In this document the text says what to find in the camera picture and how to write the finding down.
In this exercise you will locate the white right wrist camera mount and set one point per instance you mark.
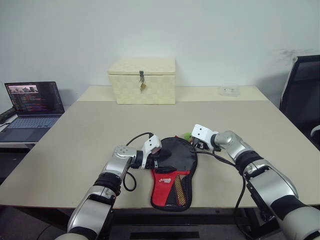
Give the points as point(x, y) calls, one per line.
point(202, 131)

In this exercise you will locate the open grey laptop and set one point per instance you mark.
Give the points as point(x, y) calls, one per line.
point(27, 125)

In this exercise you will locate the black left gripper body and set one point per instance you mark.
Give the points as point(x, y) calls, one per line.
point(152, 162)

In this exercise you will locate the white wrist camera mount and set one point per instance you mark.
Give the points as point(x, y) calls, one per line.
point(151, 143)
point(202, 131)

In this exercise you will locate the dark metal box latch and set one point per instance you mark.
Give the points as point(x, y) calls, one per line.
point(141, 76)

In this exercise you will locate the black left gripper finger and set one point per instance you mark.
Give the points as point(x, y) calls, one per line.
point(164, 155)
point(165, 170)

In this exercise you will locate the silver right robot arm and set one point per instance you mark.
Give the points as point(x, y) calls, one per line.
point(270, 180)

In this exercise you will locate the small brass padlock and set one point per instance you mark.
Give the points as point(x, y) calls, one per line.
point(143, 87)

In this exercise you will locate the black mesh office chair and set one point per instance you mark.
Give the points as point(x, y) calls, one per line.
point(300, 100)

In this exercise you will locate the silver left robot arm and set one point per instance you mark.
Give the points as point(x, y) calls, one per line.
point(117, 162)

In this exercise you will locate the cream woven storage box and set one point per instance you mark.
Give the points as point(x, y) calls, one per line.
point(157, 87)

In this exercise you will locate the black table frame beam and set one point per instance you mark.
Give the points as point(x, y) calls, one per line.
point(175, 217)

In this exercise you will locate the dark panel with black slot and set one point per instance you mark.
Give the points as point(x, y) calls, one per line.
point(163, 235)

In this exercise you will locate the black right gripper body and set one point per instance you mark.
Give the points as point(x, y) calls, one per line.
point(201, 145)

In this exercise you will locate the small clear plastic box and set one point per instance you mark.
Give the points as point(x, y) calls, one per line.
point(230, 91)

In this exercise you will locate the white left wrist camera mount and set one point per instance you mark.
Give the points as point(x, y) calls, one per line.
point(151, 143)

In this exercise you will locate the black and red paddle case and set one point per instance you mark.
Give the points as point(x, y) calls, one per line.
point(172, 185)

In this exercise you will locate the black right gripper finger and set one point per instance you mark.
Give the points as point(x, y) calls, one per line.
point(195, 147)
point(192, 141)

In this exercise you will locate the small green soft item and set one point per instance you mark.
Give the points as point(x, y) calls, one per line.
point(187, 136)

